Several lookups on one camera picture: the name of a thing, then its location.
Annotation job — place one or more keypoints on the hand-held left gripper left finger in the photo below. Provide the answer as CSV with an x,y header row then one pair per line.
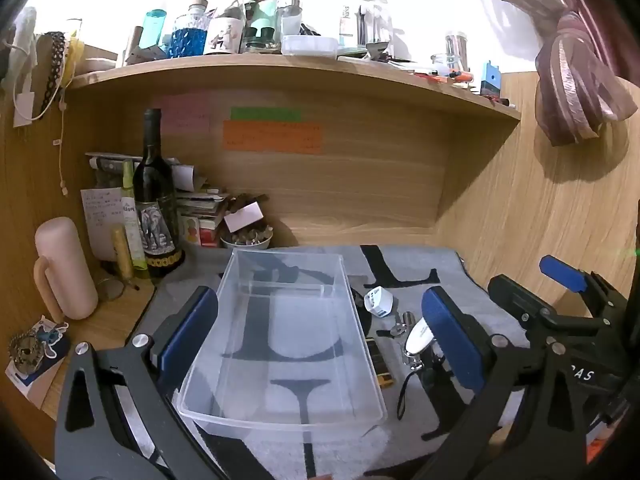
x,y
187,332

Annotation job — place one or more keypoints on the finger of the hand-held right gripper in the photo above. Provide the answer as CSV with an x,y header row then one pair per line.
x,y
517,300
562,272

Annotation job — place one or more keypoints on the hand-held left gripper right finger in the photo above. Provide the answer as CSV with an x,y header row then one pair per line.
x,y
450,340

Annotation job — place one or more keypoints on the white power adapter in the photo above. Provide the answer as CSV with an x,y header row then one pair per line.
x,y
377,302

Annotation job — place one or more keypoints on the clear plastic bin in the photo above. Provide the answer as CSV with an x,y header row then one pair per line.
x,y
280,340

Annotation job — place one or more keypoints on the yellow tube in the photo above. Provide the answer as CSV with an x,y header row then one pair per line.
x,y
121,255

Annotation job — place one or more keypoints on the small bowl of trinkets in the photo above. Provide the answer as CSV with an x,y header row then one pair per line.
x,y
247,242

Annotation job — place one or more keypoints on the stack of books and papers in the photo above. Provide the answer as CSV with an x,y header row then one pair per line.
x,y
200,210

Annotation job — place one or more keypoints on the yellow-green slim bottle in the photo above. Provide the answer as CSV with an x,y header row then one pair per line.
x,y
131,220

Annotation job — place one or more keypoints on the white card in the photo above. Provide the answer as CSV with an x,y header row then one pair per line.
x,y
243,217

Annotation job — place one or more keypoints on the cartoon sticker card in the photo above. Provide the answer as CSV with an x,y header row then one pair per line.
x,y
42,337

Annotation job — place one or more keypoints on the white handwritten paper note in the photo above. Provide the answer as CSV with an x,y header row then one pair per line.
x,y
100,215

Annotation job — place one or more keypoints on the grey mat with black letters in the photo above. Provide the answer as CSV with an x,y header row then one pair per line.
x,y
350,452

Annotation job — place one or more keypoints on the dark wine bottle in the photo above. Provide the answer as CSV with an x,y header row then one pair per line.
x,y
155,185

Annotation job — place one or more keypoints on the pink curtain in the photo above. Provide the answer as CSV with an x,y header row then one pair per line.
x,y
570,85

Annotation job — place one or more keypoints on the blue box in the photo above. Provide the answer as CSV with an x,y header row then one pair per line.
x,y
491,79

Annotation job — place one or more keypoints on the orange sticky note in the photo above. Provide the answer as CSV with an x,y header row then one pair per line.
x,y
270,137

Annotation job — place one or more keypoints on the pink sticky note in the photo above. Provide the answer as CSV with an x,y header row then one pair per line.
x,y
185,112

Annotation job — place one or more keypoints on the green sticky note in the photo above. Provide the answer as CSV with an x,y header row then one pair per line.
x,y
265,114

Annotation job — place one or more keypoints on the glass jar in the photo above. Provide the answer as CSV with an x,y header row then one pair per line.
x,y
456,50

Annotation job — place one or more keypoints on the wooden shelf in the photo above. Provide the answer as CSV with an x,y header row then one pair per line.
x,y
250,67

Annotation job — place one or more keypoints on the black lace band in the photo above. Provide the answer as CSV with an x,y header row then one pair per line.
x,y
54,70

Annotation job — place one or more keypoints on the glass bottle with blue beads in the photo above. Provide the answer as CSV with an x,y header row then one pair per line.
x,y
189,35

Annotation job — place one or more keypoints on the white label sake bottle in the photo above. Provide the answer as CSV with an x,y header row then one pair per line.
x,y
225,35

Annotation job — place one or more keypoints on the teal bottle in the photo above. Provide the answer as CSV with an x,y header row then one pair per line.
x,y
155,32

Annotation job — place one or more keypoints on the white plastic container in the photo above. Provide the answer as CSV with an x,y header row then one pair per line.
x,y
309,46

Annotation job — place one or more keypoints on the green glass bottle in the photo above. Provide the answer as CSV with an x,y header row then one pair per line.
x,y
261,22

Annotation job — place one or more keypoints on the small clear bottle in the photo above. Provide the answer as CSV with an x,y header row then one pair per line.
x,y
347,27

